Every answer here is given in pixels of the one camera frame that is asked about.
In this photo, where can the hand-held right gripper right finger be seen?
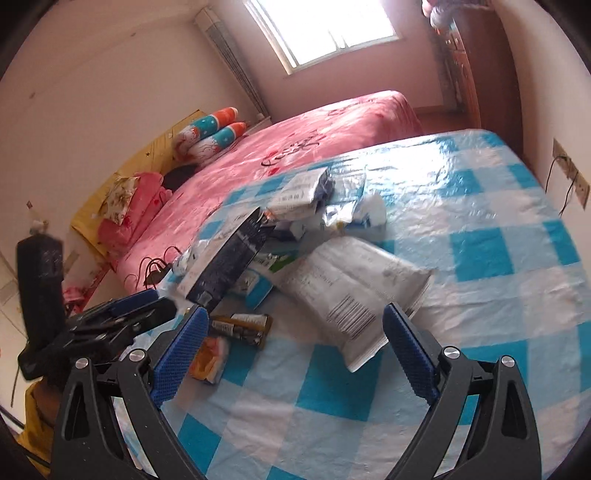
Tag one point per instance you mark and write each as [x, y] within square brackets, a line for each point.
[411, 355]

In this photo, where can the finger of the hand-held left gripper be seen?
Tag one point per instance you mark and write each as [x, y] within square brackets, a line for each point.
[154, 314]
[134, 299]

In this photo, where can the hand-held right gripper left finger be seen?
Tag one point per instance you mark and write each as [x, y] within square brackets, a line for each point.
[184, 350]

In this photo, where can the brown gold snack packet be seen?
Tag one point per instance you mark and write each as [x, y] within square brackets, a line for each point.
[242, 328]

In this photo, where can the large white plastic mailer bag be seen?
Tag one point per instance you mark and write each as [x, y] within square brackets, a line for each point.
[355, 290]

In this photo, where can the black cardboard box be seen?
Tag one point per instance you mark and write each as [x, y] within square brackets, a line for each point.
[231, 258]

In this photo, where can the white green blue packet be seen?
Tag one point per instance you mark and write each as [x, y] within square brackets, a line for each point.
[261, 281]

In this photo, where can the orange white snack wrapper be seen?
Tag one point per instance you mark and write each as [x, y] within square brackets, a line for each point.
[210, 359]

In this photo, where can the pink box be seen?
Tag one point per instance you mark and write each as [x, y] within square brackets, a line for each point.
[73, 295]

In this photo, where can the clear plastic bag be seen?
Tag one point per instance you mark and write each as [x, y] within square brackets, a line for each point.
[198, 261]

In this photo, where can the folded pink blanket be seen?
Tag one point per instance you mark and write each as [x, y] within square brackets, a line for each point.
[138, 203]

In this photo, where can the floral pillow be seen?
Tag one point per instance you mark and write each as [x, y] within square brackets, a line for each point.
[117, 198]

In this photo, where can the blue checked plastic tablecloth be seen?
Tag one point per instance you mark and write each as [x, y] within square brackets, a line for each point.
[485, 258]

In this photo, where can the black cloth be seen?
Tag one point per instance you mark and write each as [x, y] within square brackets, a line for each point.
[178, 177]

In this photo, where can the yellow bed headboard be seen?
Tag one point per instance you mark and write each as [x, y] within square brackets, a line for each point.
[138, 159]

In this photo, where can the silver foil packet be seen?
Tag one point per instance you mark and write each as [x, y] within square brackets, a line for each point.
[339, 214]

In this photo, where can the cartoon print bolster pillow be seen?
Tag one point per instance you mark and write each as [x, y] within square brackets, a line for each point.
[205, 125]
[221, 138]

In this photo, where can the clear plastic wrap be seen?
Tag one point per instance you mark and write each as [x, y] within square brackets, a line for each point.
[348, 182]

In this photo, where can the pile of white packets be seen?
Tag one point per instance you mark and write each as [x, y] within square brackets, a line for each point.
[300, 187]

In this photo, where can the bed with pink sheet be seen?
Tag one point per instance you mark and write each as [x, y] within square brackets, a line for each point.
[277, 138]

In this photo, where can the standing air conditioner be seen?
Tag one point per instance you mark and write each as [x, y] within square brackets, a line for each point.
[231, 60]

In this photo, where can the wooden wardrobe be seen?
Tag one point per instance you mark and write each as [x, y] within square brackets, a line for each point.
[466, 69]

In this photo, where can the window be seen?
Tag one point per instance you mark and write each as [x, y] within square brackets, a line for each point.
[323, 27]

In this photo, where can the bundle of folded quilts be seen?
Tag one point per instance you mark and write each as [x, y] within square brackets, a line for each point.
[436, 11]

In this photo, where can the small wall hanging bag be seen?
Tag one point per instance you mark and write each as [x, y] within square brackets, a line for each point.
[36, 221]

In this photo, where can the beige wall socket strip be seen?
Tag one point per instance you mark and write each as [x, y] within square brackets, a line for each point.
[570, 170]

